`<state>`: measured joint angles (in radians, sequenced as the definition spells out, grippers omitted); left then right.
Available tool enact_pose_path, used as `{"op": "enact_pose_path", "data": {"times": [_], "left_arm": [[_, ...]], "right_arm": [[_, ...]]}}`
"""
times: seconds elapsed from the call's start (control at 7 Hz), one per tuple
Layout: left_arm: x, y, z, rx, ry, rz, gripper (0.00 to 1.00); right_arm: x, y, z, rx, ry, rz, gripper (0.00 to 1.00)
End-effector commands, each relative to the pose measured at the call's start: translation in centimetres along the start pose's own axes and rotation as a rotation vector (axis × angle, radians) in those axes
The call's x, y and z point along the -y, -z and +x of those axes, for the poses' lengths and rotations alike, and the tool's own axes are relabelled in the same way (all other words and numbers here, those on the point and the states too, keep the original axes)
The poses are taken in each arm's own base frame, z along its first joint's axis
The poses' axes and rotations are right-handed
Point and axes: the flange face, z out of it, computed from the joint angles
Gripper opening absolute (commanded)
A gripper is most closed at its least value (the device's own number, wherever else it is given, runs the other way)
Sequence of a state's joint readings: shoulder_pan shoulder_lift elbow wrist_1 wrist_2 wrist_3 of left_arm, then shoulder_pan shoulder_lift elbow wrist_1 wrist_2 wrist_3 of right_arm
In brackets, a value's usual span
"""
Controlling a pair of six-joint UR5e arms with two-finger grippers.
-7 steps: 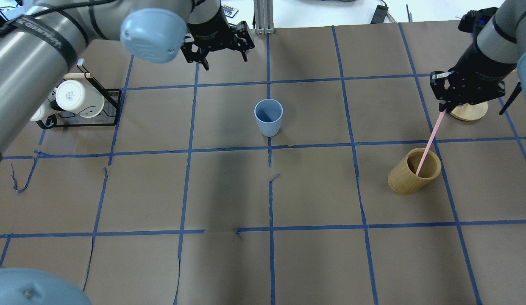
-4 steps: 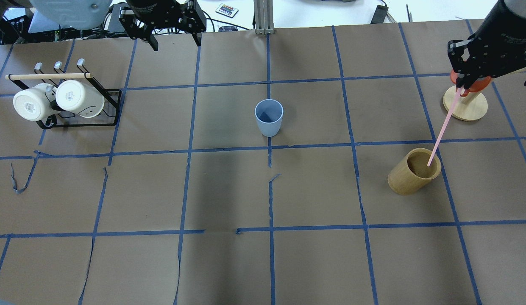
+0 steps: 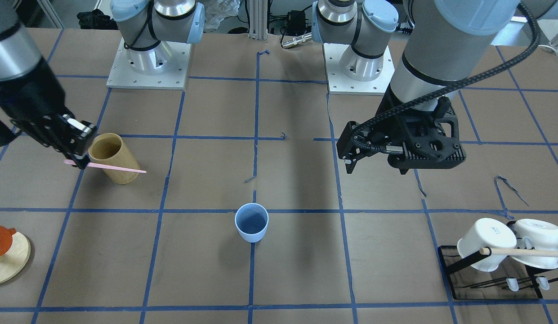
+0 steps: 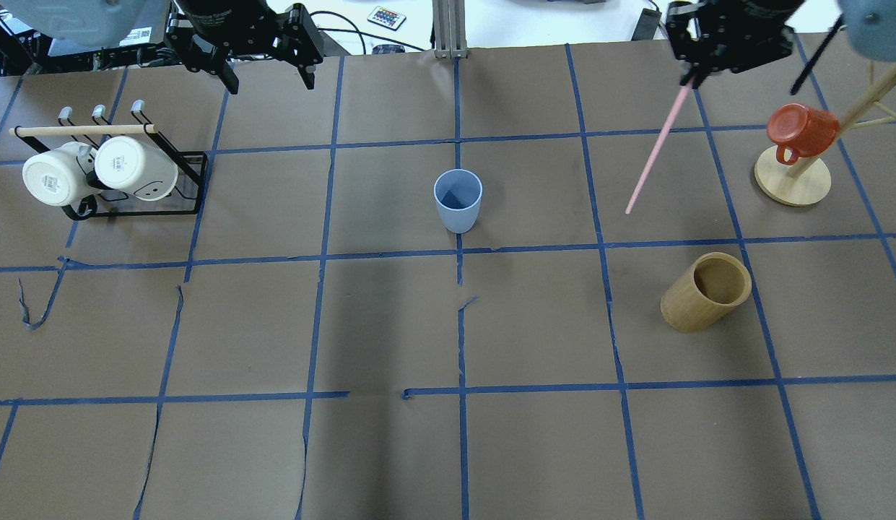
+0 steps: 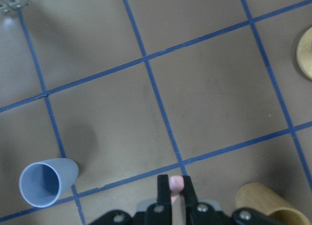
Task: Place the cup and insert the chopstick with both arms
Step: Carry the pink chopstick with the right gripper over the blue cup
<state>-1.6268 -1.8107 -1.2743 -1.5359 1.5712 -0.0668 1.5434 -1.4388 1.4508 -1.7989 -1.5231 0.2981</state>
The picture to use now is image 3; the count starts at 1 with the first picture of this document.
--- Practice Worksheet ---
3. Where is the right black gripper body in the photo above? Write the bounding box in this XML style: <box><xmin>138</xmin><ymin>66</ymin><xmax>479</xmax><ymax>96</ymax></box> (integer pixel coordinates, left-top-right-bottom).
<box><xmin>0</xmin><ymin>58</ymin><xmax>75</xmax><ymax>130</ymax></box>

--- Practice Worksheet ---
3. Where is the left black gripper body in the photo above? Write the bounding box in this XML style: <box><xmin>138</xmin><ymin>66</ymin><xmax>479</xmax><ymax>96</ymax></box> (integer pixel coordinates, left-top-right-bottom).
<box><xmin>373</xmin><ymin>96</ymin><xmax>466</xmax><ymax>174</ymax></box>

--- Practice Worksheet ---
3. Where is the light blue plastic cup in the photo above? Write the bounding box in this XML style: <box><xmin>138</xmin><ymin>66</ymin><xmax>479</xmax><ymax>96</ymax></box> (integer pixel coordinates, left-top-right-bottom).
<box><xmin>234</xmin><ymin>202</ymin><xmax>270</xmax><ymax>243</ymax></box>

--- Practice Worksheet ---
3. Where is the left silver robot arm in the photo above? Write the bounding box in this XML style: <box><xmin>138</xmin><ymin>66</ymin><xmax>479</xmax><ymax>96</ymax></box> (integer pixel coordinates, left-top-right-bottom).
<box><xmin>336</xmin><ymin>0</ymin><xmax>558</xmax><ymax>174</ymax></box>

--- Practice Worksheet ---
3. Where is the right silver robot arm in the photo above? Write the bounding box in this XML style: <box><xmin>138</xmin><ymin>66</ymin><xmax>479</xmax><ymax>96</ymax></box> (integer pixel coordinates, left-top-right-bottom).
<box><xmin>0</xmin><ymin>0</ymin><xmax>205</xmax><ymax>169</ymax></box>

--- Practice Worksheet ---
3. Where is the bamboo cylinder holder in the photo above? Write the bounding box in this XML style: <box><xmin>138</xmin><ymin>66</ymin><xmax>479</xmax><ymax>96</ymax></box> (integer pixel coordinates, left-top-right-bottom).
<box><xmin>88</xmin><ymin>133</ymin><xmax>140</xmax><ymax>185</ymax></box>

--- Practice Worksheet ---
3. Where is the white mug near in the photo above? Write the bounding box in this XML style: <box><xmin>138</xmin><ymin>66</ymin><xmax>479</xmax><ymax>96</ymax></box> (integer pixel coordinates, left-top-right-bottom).
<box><xmin>457</xmin><ymin>218</ymin><xmax>517</xmax><ymax>258</ymax></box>

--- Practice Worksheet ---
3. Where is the white mug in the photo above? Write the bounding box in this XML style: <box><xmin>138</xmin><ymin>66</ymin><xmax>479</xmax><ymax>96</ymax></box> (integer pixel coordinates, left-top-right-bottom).
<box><xmin>511</xmin><ymin>219</ymin><xmax>558</xmax><ymax>270</ymax></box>
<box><xmin>457</xmin><ymin>218</ymin><xmax>517</xmax><ymax>258</ymax></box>

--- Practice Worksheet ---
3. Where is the orange mug on stand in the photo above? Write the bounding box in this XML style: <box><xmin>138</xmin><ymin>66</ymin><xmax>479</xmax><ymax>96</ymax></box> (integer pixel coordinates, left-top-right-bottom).
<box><xmin>0</xmin><ymin>225</ymin><xmax>17</xmax><ymax>256</ymax></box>

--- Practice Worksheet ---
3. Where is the wooden mug tree stand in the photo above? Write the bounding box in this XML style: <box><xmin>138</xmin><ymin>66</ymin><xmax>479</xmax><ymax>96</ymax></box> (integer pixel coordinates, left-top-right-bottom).
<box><xmin>0</xmin><ymin>232</ymin><xmax>31</xmax><ymax>284</ymax></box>

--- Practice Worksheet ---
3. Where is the white mug far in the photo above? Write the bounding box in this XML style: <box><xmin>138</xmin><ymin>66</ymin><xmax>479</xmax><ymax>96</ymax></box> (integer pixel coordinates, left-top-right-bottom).
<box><xmin>511</xmin><ymin>219</ymin><xmax>558</xmax><ymax>270</ymax></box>

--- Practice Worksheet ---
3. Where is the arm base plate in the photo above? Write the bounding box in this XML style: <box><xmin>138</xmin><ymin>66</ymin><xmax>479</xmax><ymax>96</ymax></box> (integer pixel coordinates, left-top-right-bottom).
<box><xmin>323</xmin><ymin>43</ymin><xmax>395</xmax><ymax>96</ymax></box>
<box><xmin>106</xmin><ymin>40</ymin><xmax>192</xmax><ymax>90</ymax></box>

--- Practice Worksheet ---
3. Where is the wooden rack handle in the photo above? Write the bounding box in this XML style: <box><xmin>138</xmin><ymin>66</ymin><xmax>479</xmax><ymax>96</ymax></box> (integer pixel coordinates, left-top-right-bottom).
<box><xmin>478</xmin><ymin>247</ymin><xmax>558</xmax><ymax>258</ymax></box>

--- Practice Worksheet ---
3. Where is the black wire cup rack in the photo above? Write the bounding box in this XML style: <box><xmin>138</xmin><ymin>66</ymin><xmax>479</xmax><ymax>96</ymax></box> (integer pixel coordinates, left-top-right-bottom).
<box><xmin>438</xmin><ymin>220</ymin><xmax>558</xmax><ymax>300</ymax></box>

